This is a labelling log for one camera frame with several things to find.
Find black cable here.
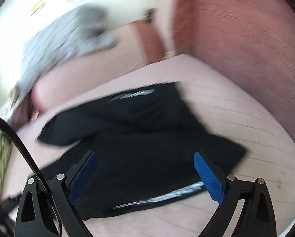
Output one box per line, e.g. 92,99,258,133
0,111,62,237

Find red corduroy cushion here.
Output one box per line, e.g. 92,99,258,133
172,0,295,142

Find grey quilted blanket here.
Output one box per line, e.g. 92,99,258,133
16,5,117,99

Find pink bolster pillow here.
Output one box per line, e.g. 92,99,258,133
31,20,165,113

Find black pants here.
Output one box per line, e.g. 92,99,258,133
38,82,246,220

